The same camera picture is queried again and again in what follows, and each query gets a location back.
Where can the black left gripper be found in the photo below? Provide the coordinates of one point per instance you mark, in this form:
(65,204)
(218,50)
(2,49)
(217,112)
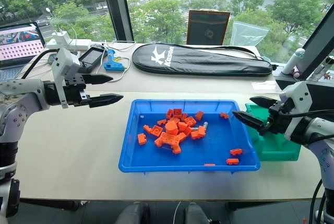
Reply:
(74,91)

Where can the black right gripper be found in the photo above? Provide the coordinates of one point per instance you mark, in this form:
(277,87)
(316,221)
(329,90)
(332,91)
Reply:
(278,122)

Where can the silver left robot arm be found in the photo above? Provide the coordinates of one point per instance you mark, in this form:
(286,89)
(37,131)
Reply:
(15,119)

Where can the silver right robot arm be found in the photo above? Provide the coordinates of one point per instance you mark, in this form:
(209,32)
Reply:
(326,156)

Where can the green plastic box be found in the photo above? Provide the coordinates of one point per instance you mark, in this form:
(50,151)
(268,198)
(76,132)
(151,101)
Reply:
(276,148)

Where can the blue glue gun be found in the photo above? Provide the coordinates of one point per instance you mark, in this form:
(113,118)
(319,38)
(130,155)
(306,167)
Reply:
(112,62)

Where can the black handheld game console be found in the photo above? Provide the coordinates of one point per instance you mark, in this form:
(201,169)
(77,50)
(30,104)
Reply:
(90,59)

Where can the small orange block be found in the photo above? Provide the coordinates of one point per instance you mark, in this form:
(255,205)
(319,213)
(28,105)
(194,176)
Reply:
(190,121)
(142,139)
(184,116)
(232,161)
(199,115)
(178,113)
(236,152)
(187,131)
(181,126)
(170,113)
(224,115)
(147,129)
(197,134)
(161,122)

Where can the white power strip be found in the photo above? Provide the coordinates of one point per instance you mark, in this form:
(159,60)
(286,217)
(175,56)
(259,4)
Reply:
(78,44)

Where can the blue plastic tray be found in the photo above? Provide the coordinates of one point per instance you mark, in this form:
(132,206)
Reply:
(208,151)

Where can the white bottle with teal cap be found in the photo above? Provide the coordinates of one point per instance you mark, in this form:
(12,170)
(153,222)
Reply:
(293,60)

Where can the white power adapter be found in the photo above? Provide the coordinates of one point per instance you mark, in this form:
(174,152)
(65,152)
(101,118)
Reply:
(61,38)

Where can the orange square plastic part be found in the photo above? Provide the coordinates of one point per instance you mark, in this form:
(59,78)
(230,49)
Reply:
(156,131)

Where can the clear plastic bag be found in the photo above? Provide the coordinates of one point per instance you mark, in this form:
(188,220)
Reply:
(248,34)

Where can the black racket bag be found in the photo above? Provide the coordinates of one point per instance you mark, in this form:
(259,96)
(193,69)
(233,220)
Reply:
(198,59)

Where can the orange plastic cylindrical part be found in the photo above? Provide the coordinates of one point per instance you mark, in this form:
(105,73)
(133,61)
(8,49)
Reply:
(171,127)

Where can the orange plastic bracket with holes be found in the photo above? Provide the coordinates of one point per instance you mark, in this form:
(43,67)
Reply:
(167,141)

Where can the open laptop computer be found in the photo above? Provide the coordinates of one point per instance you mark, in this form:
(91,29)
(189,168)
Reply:
(18,44)

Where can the wood-framed dark board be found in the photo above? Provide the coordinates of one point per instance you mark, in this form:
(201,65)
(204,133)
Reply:
(207,26)

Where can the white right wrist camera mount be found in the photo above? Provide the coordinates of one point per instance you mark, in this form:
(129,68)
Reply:
(300,96)

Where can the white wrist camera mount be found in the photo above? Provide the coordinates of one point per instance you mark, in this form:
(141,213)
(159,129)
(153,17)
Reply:
(300,96)
(64,59)

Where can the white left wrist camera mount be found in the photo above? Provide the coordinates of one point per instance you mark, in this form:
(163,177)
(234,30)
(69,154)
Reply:
(64,59)

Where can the black slanted window frame post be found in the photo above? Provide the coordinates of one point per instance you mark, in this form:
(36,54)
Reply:
(317,44)

